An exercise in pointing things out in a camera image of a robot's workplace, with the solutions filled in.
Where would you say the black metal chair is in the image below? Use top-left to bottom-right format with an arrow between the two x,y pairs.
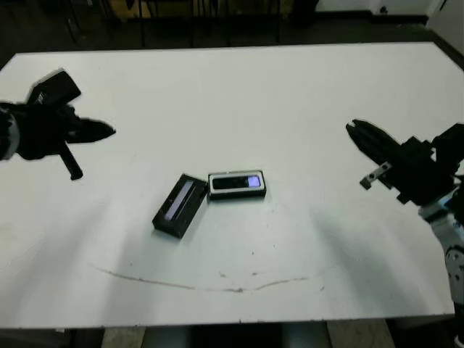
137,0 -> 195,48

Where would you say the black trash bin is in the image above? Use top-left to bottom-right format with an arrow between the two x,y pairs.
289,0 -> 319,26

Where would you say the white cabinet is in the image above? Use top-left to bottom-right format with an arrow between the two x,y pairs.
426,0 -> 464,32

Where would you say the chair with grey seat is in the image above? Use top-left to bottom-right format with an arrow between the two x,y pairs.
54,0 -> 113,44

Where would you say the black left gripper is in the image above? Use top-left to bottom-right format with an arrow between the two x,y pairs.
10,103 -> 117,181

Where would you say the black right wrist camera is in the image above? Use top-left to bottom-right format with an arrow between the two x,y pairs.
431,123 -> 464,172

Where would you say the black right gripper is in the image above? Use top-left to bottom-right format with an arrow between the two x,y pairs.
344,118 -> 456,206

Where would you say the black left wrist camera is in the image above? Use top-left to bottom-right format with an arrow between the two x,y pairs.
28,70 -> 83,107

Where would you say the black box with white lining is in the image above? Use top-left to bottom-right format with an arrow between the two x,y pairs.
207,169 -> 268,202

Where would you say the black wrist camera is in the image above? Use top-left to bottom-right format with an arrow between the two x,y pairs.
431,123 -> 464,172
28,70 -> 83,107

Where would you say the black slim camera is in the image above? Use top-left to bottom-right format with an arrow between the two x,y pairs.
212,174 -> 262,191

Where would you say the black box lid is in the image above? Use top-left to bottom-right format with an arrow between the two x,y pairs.
152,173 -> 209,239

